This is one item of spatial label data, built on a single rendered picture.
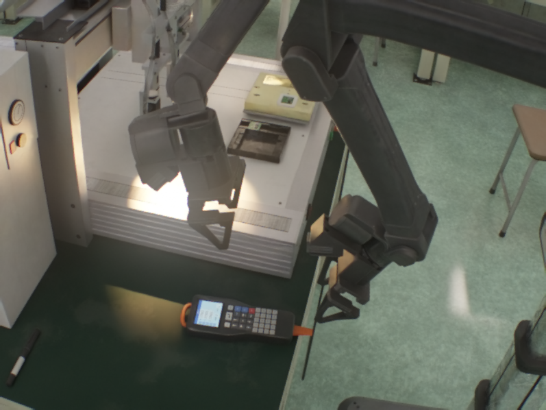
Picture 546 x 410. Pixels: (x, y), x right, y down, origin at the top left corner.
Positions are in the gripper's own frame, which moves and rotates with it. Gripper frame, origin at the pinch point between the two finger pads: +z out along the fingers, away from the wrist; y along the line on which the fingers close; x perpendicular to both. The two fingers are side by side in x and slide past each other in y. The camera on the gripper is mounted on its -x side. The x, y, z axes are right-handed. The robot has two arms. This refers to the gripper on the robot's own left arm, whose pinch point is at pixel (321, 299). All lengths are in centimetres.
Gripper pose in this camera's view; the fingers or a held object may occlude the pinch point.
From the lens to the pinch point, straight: 112.4
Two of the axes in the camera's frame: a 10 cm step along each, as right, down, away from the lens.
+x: 8.2, 4.9, 2.9
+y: -1.1, 6.4, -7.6
